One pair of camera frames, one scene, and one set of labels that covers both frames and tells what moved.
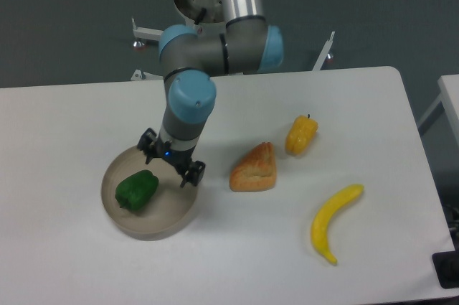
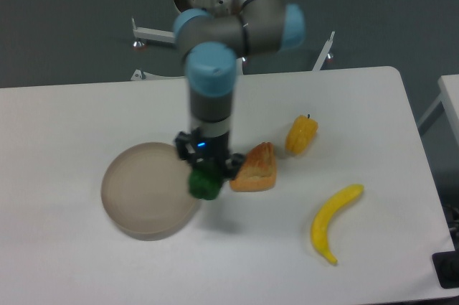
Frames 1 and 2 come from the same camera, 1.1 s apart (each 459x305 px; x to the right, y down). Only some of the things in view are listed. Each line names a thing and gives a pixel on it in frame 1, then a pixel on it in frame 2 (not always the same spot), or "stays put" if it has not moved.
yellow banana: [320, 221] stays put
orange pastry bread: [256, 172] stays put
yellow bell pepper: [300, 134] stays put
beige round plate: [170, 212] stays put
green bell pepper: [136, 191] to [205, 181]
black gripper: [181, 159] to [211, 151]
